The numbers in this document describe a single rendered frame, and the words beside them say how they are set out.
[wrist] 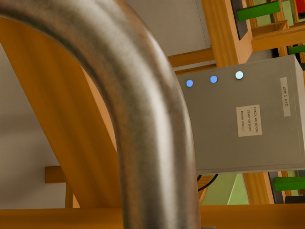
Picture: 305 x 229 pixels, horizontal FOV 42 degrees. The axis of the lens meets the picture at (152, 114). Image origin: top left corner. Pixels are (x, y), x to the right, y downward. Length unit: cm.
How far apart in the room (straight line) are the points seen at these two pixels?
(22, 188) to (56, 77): 171
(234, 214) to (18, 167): 176
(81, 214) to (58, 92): 16
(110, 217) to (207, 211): 12
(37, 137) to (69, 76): 180
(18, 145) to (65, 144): 164
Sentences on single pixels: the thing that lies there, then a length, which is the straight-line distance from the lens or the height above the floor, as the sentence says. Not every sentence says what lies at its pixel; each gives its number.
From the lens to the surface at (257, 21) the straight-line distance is 710.
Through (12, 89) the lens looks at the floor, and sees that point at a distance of 215.
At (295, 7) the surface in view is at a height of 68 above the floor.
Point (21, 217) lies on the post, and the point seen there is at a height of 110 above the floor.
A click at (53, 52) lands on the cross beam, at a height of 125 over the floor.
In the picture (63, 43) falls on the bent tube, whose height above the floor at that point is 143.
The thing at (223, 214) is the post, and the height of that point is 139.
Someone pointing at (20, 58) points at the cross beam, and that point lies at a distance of 46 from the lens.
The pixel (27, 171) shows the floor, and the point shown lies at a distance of 216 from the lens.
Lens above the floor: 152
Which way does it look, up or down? 27 degrees down
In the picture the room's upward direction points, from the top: 82 degrees clockwise
